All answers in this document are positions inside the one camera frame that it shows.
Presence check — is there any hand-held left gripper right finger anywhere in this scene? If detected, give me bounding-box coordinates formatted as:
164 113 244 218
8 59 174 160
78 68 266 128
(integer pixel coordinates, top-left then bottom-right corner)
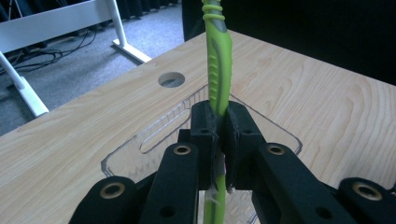
223 100 268 191

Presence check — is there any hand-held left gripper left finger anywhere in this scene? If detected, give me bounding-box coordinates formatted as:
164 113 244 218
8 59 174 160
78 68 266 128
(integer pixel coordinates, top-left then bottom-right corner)
177 99 223 191

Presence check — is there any clear plastic container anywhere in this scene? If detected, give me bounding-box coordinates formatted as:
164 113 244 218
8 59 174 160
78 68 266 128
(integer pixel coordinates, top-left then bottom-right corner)
99 83 304 224

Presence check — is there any green toothbrush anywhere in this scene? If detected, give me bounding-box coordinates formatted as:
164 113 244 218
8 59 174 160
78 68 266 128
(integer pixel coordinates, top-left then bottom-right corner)
201 0 234 224

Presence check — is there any black curtain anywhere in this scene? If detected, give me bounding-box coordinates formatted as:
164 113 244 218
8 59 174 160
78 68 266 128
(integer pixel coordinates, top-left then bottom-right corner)
181 0 396 87

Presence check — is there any cable bundle under white desk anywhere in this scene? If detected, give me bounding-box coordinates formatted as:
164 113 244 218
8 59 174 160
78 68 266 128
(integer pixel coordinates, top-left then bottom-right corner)
0 28 98 77

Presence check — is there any white desk frame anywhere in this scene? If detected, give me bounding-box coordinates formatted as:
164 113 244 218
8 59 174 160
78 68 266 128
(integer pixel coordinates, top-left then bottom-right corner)
0 0 153 119

